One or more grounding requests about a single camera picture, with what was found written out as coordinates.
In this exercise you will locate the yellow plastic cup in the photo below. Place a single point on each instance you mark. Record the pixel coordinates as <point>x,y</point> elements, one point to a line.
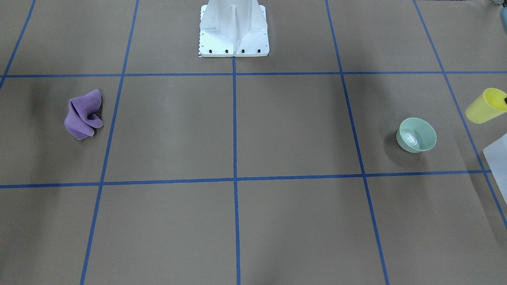
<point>490,104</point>

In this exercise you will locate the mint green bowl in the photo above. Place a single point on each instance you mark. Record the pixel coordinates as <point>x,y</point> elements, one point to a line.
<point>415,135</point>

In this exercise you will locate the purple cloth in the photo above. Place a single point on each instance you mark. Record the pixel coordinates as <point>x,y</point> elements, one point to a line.
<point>82,120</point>

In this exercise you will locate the clear plastic storage box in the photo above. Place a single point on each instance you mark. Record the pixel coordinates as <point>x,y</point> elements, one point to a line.
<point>496,157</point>

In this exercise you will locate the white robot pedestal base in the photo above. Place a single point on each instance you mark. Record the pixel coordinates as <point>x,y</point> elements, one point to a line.
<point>233,28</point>

